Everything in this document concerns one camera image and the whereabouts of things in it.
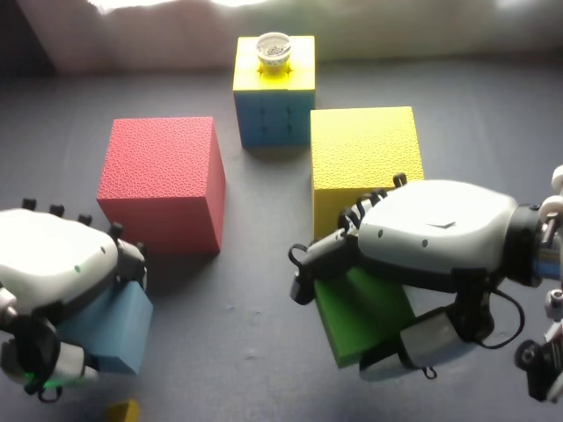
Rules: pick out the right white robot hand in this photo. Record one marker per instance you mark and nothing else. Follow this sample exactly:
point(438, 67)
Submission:
point(440, 233)

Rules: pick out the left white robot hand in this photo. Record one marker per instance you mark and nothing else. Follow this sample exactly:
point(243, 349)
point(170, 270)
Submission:
point(48, 255)

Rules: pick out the blue block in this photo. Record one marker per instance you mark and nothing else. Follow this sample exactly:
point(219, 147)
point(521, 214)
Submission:
point(114, 329)

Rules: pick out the green block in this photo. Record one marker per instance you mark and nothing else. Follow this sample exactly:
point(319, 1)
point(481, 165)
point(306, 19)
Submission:
point(360, 312)

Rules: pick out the large yellow textured cube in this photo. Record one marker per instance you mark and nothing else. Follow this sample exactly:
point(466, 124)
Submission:
point(360, 149)

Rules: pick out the large red textured cube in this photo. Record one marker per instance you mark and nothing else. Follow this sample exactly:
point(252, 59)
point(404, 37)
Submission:
point(163, 176)

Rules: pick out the small yellow block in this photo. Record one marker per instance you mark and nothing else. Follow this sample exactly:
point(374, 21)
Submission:
point(123, 412)

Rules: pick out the grey table cloth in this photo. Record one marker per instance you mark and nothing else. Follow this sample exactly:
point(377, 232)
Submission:
point(255, 285)

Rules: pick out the colourful puzzle cube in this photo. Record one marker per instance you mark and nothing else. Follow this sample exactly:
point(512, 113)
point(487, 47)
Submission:
point(272, 123)

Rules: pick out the small white cup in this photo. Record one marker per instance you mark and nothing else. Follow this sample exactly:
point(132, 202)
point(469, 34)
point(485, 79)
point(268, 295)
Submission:
point(273, 52)

